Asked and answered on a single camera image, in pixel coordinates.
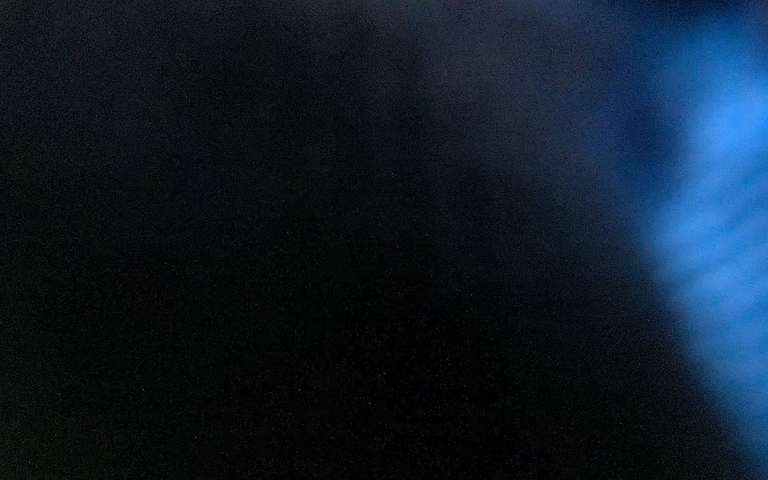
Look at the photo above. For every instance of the blue cloth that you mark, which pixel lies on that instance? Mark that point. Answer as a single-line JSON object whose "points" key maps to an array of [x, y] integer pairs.
{"points": [[639, 131]]}

